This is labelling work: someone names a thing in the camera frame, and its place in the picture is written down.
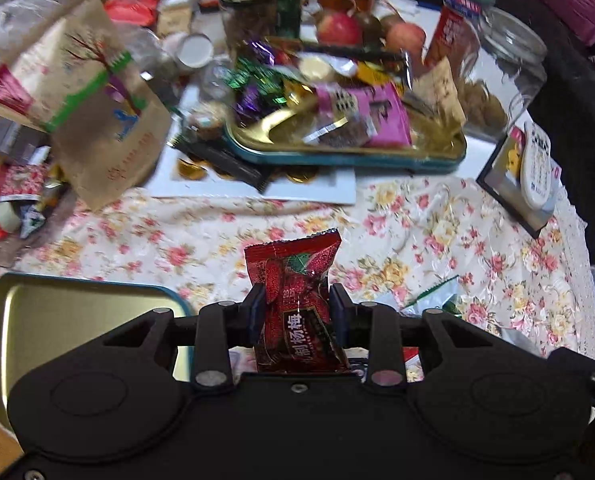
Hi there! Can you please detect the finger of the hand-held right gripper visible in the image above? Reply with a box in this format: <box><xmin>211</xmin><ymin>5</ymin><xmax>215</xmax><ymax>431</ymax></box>
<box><xmin>547</xmin><ymin>347</ymin><xmax>595</xmax><ymax>408</ymax></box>

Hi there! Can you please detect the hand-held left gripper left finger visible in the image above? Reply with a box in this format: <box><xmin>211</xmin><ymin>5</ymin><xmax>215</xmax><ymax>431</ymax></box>
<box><xmin>102</xmin><ymin>282</ymin><xmax>268</xmax><ymax>394</ymax></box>

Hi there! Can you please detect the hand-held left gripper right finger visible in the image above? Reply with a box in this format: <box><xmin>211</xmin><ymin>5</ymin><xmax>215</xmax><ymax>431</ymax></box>
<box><xmin>329</xmin><ymin>284</ymin><xmax>495</xmax><ymax>391</ymax></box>

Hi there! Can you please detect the red berry print snack packet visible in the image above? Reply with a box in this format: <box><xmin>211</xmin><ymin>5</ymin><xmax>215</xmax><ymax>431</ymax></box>
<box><xmin>244</xmin><ymin>228</ymin><xmax>352</xmax><ymax>374</ymax></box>

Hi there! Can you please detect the green and white snack packet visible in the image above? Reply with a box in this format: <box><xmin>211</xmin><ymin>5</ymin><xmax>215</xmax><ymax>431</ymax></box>
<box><xmin>400</xmin><ymin>275</ymin><xmax>461</xmax><ymax>318</ymax></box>

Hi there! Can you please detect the gold tin tray teal rim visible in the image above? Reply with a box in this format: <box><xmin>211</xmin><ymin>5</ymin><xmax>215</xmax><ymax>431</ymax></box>
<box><xmin>0</xmin><ymin>273</ymin><xmax>198</xmax><ymax>431</ymax></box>

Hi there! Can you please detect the glass jar of brown snacks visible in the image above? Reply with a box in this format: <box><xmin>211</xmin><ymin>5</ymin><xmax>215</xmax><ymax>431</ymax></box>
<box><xmin>218</xmin><ymin>0</ymin><xmax>277</xmax><ymax>53</ymax></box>

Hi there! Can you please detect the floral tablecloth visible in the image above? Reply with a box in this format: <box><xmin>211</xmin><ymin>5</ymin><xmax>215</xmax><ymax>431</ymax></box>
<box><xmin>0</xmin><ymin>172</ymin><xmax>595</xmax><ymax>386</ymax></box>

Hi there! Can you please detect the white flat tray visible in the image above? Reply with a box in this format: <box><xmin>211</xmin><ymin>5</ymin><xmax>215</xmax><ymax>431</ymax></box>
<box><xmin>150</xmin><ymin>85</ymin><xmax>358</xmax><ymax>206</ymax></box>

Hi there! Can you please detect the black snack bar packet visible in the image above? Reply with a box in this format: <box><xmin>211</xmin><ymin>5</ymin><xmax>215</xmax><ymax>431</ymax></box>
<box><xmin>170</xmin><ymin>127</ymin><xmax>273</xmax><ymax>193</ymax></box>

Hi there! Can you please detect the teal tin of sweets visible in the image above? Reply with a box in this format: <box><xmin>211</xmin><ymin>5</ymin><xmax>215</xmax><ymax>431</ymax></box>
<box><xmin>224</xmin><ymin>100</ymin><xmax>468</xmax><ymax>176</ymax></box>

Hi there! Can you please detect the white oval device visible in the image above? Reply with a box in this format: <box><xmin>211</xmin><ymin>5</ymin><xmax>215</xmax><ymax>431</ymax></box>
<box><xmin>520</xmin><ymin>122</ymin><xmax>563</xmax><ymax>211</ymax></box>

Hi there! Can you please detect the clear pack of cookies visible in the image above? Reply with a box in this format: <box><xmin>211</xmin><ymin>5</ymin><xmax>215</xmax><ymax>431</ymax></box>
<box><xmin>190</xmin><ymin>105</ymin><xmax>225</xmax><ymax>141</ymax></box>

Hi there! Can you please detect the pink snack packet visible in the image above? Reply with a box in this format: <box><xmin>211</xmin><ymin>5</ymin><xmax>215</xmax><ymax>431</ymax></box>
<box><xmin>315</xmin><ymin>82</ymin><xmax>412</xmax><ymax>148</ymax></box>

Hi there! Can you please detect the purple foil candy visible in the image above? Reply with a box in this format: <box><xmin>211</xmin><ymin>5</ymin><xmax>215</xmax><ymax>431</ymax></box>
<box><xmin>234</xmin><ymin>85</ymin><xmax>273</xmax><ymax>121</ymax></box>

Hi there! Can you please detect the kraft paper snack bag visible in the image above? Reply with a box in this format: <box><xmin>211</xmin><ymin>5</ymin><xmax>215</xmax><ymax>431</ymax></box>
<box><xmin>0</xmin><ymin>0</ymin><xmax>174</xmax><ymax>212</ymax></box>

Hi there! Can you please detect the green foil candy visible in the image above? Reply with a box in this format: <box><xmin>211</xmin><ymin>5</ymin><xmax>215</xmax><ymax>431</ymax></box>
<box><xmin>232</xmin><ymin>57</ymin><xmax>283</xmax><ymax>96</ymax></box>

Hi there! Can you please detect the clear plastic jar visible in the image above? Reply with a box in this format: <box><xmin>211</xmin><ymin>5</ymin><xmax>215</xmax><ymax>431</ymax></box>
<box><xmin>200</xmin><ymin>60</ymin><xmax>235</xmax><ymax>101</ymax></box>

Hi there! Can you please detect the white cartoon print packet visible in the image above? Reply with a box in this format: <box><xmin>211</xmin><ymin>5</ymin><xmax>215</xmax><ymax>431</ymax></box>
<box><xmin>20</xmin><ymin>207</ymin><xmax>45</xmax><ymax>238</ymax></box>

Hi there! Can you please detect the small kraft snack packet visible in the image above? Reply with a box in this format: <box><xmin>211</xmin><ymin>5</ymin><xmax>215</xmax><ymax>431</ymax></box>
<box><xmin>412</xmin><ymin>57</ymin><xmax>465</xmax><ymax>126</ymax></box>

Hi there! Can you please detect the white tape roll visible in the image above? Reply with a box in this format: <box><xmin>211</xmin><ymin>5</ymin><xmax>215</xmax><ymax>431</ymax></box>
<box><xmin>0</xmin><ymin>200</ymin><xmax>23</xmax><ymax>233</ymax></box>

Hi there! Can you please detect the white cup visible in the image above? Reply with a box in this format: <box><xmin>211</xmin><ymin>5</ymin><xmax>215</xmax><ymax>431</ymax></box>
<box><xmin>177</xmin><ymin>34</ymin><xmax>214</xmax><ymax>68</ymax></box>

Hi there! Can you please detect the red lattice print packet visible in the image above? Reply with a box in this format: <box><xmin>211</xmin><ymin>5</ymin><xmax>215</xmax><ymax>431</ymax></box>
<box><xmin>0</xmin><ymin>165</ymin><xmax>45</xmax><ymax>198</ymax></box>

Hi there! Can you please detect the red apple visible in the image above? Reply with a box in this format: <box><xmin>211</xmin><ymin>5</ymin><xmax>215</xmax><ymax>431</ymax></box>
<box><xmin>386</xmin><ymin>22</ymin><xmax>427</xmax><ymax>63</ymax></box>
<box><xmin>317</xmin><ymin>11</ymin><xmax>364</xmax><ymax>46</ymax></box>

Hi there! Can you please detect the brown round fruit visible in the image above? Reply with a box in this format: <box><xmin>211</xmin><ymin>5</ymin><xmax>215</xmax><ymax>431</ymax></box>
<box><xmin>357</xmin><ymin>12</ymin><xmax>384</xmax><ymax>43</ymax></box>

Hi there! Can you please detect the glass cookie jar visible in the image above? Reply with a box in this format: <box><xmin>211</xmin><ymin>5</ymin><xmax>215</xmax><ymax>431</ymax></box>
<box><xmin>457</xmin><ymin>7</ymin><xmax>548</xmax><ymax>143</ymax></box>

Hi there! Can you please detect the green drink can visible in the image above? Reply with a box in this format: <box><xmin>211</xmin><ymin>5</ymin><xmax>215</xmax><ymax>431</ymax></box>
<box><xmin>268</xmin><ymin>0</ymin><xmax>305</xmax><ymax>38</ymax></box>

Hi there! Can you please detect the red plastic wrapper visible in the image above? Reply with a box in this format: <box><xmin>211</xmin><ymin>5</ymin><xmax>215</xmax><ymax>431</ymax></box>
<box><xmin>104</xmin><ymin>0</ymin><xmax>160</xmax><ymax>26</ymax></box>

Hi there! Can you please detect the clear plastic bag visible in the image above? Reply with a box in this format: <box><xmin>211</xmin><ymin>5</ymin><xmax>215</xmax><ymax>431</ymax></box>
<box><xmin>0</xmin><ymin>0</ymin><xmax>63</xmax><ymax>76</ymax></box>

